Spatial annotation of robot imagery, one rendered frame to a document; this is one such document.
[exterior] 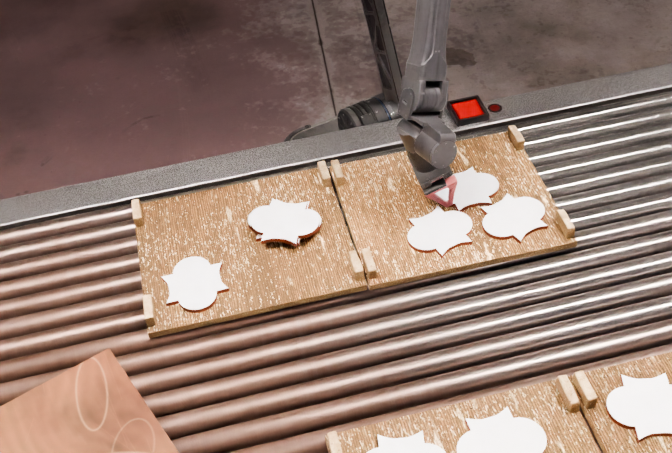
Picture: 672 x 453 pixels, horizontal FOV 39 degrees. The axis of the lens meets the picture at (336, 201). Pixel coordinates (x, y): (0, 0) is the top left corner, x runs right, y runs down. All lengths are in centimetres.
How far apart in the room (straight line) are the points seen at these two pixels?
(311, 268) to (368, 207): 20
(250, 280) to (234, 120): 194
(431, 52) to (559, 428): 69
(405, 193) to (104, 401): 75
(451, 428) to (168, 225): 72
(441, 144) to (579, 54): 231
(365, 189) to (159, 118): 192
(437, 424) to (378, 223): 47
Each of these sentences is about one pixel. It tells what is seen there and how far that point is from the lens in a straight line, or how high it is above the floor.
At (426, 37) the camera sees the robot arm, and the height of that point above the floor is 129.
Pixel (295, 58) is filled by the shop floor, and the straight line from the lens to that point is 398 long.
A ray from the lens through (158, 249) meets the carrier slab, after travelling 190.
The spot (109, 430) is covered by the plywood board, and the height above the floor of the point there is 104.
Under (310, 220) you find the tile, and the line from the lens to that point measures 185.
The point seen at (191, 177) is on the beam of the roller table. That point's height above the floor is 92.
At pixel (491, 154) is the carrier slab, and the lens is 203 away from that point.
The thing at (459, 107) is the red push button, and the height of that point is 93.
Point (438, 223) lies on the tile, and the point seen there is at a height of 95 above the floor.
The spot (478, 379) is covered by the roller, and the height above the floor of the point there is 92.
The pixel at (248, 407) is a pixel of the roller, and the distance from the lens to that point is 165.
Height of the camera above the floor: 226
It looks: 43 degrees down
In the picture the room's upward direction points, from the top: 5 degrees counter-clockwise
